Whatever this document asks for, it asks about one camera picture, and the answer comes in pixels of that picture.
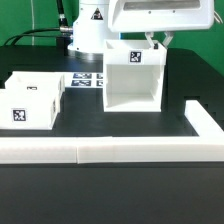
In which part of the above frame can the white front drawer tray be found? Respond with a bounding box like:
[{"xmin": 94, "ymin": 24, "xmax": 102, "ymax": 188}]
[{"xmin": 0, "ymin": 89, "xmax": 60, "ymax": 130}]

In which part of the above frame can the white drawer tray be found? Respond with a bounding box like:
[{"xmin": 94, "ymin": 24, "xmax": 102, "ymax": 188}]
[
  {"xmin": 5, "ymin": 71, "xmax": 65, "ymax": 97},
  {"xmin": 0, "ymin": 89, "xmax": 60, "ymax": 130}
]

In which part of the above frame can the white drawer cabinet box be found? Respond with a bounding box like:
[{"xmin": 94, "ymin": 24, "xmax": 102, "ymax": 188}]
[{"xmin": 103, "ymin": 40, "xmax": 167, "ymax": 112}]

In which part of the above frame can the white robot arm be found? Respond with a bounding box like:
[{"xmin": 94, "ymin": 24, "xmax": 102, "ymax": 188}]
[{"xmin": 68, "ymin": 0, "xmax": 215, "ymax": 61}]

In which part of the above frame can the white fiducial marker sheet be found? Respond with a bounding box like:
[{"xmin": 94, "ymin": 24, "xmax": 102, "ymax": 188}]
[{"xmin": 64, "ymin": 72, "xmax": 103, "ymax": 88}]

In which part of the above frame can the black cable bundle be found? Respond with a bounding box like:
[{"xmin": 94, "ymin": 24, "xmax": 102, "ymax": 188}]
[{"xmin": 3, "ymin": 0, "xmax": 74, "ymax": 47}]

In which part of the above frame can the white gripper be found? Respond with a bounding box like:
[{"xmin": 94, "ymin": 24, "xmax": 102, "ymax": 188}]
[{"xmin": 108, "ymin": 0, "xmax": 214, "ymax": 49}]

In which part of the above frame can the white L-shaped boundary rail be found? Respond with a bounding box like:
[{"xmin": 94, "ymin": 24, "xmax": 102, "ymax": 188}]
[{"xmin": 0, "ymin": 100, "xmax": 224, "ymax": 164}]

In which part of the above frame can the white rear drawer tray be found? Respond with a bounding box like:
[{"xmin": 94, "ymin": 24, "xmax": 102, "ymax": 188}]
[{"xmin": 5, "ymin": 71, "xmax": 65, "ymax": 97}]

